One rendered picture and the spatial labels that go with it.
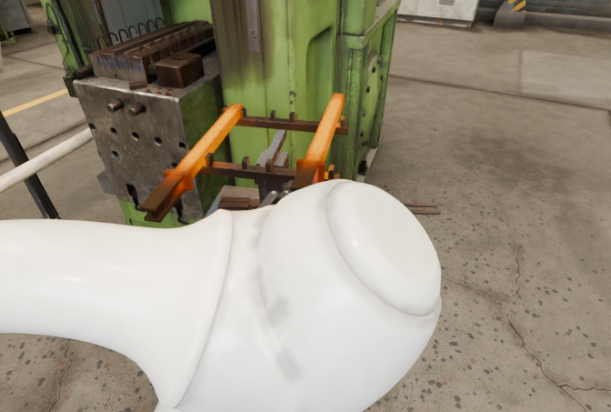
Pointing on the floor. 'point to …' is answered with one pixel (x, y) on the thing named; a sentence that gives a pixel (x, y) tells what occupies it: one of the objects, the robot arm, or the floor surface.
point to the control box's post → (22, 164)
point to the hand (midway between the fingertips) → (305, 185)
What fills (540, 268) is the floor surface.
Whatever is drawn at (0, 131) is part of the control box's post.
